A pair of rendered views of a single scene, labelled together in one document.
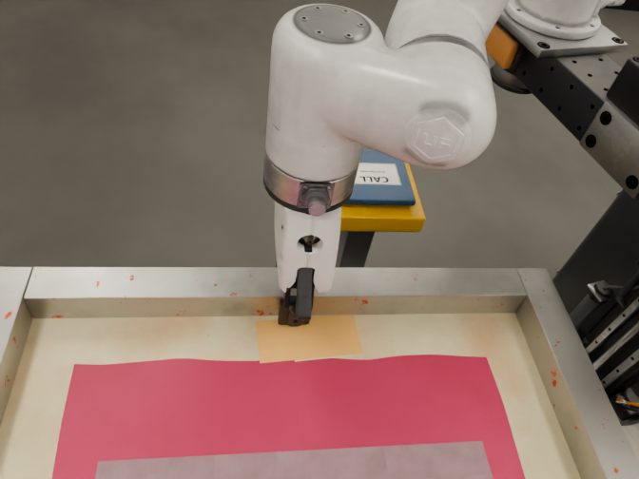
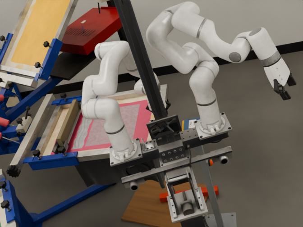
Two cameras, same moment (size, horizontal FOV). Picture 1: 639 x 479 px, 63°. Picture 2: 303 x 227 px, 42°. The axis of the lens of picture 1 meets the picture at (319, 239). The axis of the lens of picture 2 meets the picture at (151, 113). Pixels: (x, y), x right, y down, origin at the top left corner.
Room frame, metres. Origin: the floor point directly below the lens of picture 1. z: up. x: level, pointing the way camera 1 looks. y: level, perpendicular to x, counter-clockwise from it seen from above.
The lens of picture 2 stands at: (1.26, -1.61, 2.37)
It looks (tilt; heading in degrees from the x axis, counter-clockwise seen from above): 36 degrees down; 122
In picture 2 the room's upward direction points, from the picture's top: 19 degrees counter-clockwise
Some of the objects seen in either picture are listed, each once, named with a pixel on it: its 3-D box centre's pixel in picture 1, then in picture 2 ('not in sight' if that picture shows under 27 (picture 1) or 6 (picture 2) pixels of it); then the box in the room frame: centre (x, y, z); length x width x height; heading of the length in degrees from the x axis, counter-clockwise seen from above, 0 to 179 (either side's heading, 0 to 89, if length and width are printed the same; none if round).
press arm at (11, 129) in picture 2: not in sight; (19, 130); (-0.59, -0.21, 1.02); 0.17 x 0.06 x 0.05; 14
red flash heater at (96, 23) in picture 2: not in sight; (90, 29); (-0.67, 1.04, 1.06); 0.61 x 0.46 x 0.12; 74
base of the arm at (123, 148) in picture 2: not in sight; (120, 141); (0.34, -0.46, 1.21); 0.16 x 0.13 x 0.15; 117
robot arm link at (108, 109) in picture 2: not in sight; (107, 114); (0.32, -0.45, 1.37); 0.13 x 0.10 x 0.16; 1
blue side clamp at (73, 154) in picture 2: not in sight; (54, 160); (-0.21, -0.40, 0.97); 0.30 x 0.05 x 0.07; 14
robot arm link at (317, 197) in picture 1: (312, 169); not in sight; (0.32, 0.02, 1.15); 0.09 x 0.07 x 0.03; 14
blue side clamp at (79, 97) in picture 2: not in sight; (78, 102); (-0.34, 0.14, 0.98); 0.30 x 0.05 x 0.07; 14
